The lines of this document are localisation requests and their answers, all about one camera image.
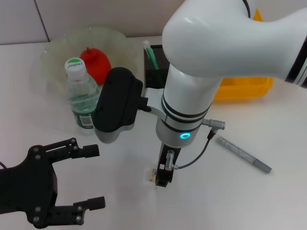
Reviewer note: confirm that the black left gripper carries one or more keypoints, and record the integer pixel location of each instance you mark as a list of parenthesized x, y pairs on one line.
[(31, 187)]

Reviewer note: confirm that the clear green-label water bottle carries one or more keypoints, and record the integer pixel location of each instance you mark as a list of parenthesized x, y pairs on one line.
[(81, 91)]

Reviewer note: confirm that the grey glitter pen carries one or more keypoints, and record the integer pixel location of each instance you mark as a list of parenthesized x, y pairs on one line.
[(242, 154)]

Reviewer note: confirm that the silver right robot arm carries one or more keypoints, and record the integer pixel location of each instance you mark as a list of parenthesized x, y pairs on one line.
[(216, 36)]

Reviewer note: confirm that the black mesh pen holder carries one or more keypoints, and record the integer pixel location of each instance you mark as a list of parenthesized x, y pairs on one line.
[(153, 79)]

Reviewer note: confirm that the beige eraser with barcode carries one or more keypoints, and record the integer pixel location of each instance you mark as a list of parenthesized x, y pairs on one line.
[(152, 175)]

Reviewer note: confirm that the green pen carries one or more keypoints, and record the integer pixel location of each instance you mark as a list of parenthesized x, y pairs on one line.
[(152, 57)]

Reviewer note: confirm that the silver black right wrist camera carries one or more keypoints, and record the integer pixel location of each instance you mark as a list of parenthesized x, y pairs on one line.
[(117, 100)]

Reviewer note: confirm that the yellow plastic bin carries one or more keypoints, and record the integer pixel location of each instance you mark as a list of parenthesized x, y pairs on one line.
[(239, 91)]

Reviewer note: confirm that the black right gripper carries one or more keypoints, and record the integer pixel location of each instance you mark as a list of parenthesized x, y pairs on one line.
[(164, 158)]

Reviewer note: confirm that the pale green glass fruit plate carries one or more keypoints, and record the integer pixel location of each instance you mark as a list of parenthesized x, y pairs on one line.
[(115, 43)]

